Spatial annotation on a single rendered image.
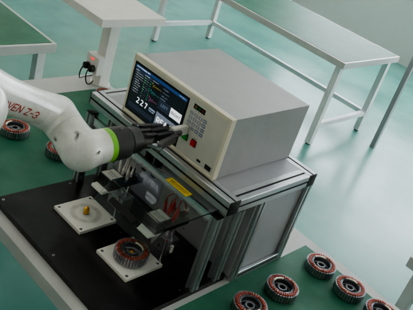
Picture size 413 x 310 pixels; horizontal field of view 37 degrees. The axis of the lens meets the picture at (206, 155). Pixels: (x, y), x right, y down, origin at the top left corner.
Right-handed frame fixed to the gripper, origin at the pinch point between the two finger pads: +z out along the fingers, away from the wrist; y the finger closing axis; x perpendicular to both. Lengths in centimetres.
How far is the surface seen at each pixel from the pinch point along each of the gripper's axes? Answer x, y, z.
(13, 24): -46, -180, 54
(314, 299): -46, 46, 39
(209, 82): 10.9, -6.7, 15.4
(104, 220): -42.6, -14.6, -5.7
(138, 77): 4.4, -25.3, 3.6
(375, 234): -121, -4, 230
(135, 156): -18.0, -14.2, 0.1
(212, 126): 5.9, 8.6, 3.7
